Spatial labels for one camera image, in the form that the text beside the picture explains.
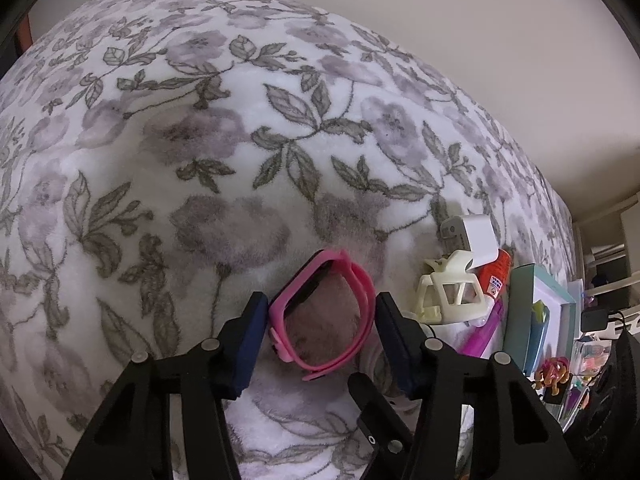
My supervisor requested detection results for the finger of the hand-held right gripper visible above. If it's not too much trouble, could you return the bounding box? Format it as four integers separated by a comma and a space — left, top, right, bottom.
347, 373, 417, 480

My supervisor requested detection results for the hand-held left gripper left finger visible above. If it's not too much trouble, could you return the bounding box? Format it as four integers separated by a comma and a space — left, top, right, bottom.
60, 291, 270, 480

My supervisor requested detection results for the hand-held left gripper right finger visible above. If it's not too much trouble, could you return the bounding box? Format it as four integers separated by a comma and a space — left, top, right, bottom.
374, 292, 568, 480

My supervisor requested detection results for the cream hair claw clip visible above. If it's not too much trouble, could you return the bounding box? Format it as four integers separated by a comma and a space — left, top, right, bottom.
416, 251, 490, 326

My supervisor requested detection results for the pink dog figure toy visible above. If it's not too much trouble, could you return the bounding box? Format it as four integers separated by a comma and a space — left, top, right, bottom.
532, 356, 571, 393

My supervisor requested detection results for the pink smart watch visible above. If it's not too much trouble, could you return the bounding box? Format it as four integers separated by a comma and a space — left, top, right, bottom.
268, 249, 376, 382

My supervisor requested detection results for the purple highlighter pen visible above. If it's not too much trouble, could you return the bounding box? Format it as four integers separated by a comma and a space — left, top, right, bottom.
459, 302, 506, 358

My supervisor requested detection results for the red glue stick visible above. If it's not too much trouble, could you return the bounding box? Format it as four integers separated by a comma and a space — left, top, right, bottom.
475, 249, 513, 301

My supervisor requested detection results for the teal cardboard box lid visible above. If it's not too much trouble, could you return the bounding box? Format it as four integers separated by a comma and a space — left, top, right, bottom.
502, 264, 578, 376

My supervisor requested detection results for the white charger block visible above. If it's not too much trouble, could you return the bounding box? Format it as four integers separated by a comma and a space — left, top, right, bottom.
440, 214, 500, 268

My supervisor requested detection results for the black plugged power adapter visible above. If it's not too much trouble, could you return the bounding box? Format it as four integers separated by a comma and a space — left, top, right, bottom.
580, 307, 608, 333

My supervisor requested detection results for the white cutout shelf unit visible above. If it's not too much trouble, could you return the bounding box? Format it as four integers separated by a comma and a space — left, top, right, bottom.
570, 200, 640, 331

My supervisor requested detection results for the floral printed blanket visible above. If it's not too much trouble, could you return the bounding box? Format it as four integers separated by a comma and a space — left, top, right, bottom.
0, 0, 573, 480

